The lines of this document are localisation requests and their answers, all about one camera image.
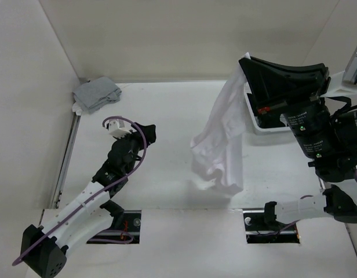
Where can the white plastic laundry basket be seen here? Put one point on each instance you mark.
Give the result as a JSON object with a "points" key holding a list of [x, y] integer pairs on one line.
{"points": [[258, 130]]}

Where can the folded white tank top underneath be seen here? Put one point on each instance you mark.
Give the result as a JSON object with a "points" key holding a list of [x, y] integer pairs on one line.
{"points": [[76, 109]]}

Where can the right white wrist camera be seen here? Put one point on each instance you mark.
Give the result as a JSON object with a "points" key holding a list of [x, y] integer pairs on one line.
{"points": [[344, 83]]}

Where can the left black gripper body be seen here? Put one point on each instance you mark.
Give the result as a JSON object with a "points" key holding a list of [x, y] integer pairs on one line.
{"points": [[135, 145]]}

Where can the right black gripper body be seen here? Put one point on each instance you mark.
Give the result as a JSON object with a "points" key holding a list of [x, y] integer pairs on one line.
{"points": [[297, 95]]}

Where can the folded grey tank top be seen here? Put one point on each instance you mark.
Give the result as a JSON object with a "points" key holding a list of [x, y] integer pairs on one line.
{"points": [[93, 95]]}

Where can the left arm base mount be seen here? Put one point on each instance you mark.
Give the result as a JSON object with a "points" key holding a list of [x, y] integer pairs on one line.
{"points": [[125, 229]]}

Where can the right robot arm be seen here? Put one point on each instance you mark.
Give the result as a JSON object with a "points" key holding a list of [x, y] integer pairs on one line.
{"points": [[328, 140]]}

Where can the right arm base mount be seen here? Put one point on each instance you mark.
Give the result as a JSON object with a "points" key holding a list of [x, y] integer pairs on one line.
{"points": [[259, 232]]}

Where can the left metal table rail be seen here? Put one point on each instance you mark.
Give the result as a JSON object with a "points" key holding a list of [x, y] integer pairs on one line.
{"points": [[59, 185]]}

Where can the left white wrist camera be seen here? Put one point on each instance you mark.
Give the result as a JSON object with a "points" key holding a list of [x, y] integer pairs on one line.
{"points": [[116, 127]]}

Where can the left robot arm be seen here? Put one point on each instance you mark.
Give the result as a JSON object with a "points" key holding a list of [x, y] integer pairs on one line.
{"points": [[46, 248]]}

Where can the metal table rail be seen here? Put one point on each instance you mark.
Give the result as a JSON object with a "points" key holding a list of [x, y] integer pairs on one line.
{"points": [[59, 185], [322, 185]]}

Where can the right metal table rail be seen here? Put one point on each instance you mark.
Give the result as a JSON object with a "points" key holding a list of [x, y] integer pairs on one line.
{"points": [[322, 185]]}

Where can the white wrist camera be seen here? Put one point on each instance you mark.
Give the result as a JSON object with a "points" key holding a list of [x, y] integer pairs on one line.
{"points": [[344, 83], [116, 127]]}

